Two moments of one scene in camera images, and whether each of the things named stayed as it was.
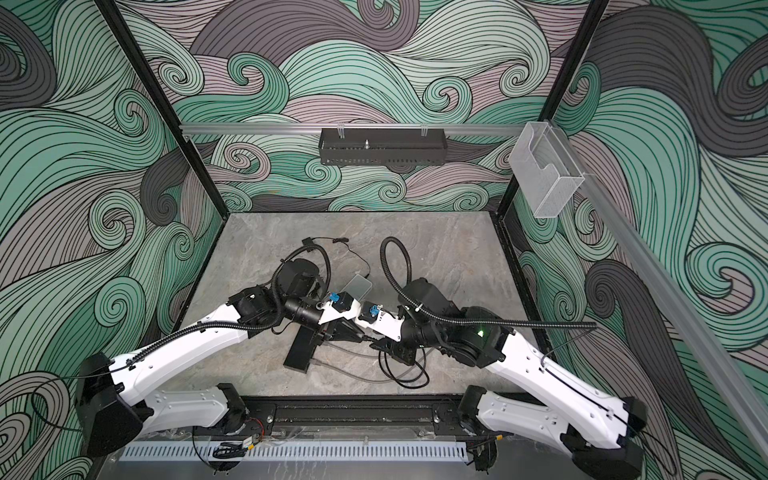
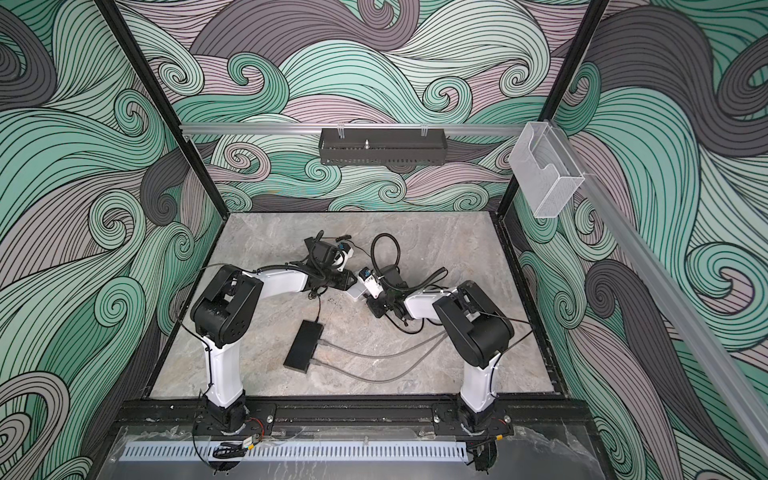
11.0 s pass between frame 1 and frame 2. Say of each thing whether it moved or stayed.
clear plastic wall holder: stayed
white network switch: stayed
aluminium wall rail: stayed
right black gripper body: moved
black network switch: stayed
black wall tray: stayed
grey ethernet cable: stayed
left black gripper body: moved
